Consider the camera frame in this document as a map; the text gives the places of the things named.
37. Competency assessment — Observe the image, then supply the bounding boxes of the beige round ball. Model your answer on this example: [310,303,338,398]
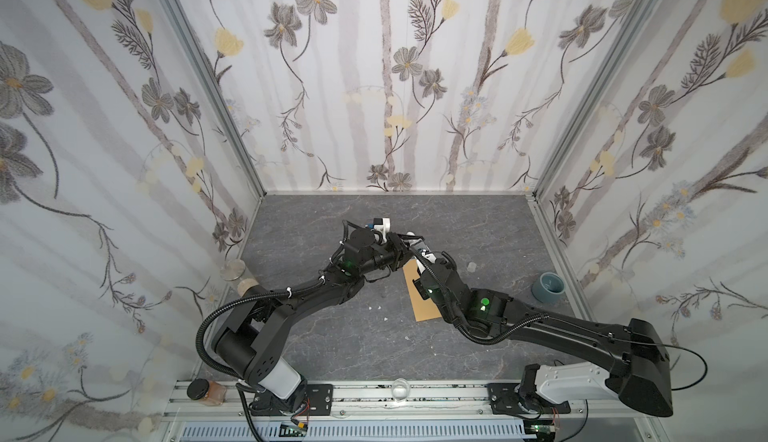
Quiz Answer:
[236,277,259,297]

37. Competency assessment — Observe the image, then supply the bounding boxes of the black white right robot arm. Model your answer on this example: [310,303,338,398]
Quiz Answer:
[412,249,677,417]

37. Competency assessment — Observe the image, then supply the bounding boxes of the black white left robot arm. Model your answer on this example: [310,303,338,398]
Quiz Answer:
[195,223,423,412]

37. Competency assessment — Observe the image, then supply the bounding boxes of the clear glass dome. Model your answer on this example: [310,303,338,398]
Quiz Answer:
[391,378,411,401]

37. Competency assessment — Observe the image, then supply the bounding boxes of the brown jar black lid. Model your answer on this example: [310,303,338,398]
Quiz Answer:
[186,378,227,407]

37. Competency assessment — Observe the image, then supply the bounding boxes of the clear glass jar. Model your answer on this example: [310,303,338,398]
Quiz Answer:
[219,259,247,285]

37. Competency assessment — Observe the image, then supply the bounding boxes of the tan paper envelope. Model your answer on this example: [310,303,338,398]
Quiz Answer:
[403,260,442,322]

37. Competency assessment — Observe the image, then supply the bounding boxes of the white vented cable duct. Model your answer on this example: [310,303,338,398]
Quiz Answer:
[175,419,536,441]

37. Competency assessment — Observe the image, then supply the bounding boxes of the aluminium corner frame post right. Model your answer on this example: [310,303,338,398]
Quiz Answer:
[531,0,662,202]

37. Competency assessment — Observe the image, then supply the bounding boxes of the aluminium corner frame post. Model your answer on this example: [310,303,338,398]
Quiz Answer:
[531,0,662,202]
[159,0,267,202]

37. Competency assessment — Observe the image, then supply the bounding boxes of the white glue stick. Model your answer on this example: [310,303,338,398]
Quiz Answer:
[407,232,437,263]

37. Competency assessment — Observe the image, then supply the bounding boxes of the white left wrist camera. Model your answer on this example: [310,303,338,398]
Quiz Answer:
[370,217,391,243]

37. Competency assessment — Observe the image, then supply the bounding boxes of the teal ceramic cup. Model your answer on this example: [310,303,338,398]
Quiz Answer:
[531,272,566,304]

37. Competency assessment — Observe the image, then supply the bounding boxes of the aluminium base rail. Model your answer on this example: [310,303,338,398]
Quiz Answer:
[161,378,658,425]

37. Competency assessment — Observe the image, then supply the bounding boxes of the aluminium corner frame post left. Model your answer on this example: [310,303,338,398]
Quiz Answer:
[159,0,267,202]

